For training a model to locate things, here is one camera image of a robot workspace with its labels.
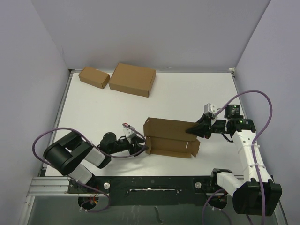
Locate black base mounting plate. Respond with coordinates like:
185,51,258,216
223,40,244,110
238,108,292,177
67,175,229,207

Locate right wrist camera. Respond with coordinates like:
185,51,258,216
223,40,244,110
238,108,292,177
203,103,218,118

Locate small closed cardboard box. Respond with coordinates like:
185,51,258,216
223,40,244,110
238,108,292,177
79,67,110,89

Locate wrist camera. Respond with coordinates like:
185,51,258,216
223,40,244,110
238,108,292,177
122,123,136,139
203,103,218,118

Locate aluminium frame rail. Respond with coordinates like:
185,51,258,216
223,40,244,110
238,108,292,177
27,176,69,196

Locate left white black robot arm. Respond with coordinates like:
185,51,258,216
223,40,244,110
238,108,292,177
44,128,148,193

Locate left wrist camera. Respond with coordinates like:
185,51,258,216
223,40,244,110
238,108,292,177
122,123,136,139

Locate large closed cardboard box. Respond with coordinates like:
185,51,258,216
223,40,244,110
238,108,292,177
109,63,156,98

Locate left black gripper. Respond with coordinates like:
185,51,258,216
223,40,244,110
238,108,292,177
109,135,148,155

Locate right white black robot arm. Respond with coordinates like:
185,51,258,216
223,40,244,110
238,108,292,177
186,104,282,216

